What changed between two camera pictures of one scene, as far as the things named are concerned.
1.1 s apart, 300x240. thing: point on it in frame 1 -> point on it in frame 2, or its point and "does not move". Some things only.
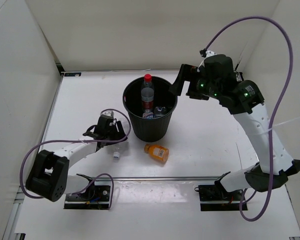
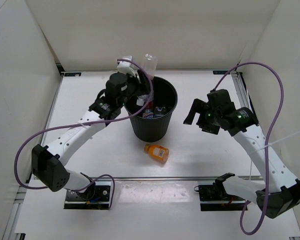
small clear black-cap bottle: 159,111 does not move
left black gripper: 120,133 -> 142,88
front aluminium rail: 151,177 does not move
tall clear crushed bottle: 120,145 -> 151,61
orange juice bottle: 157,152 does not move
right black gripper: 186,73 -> 198,106
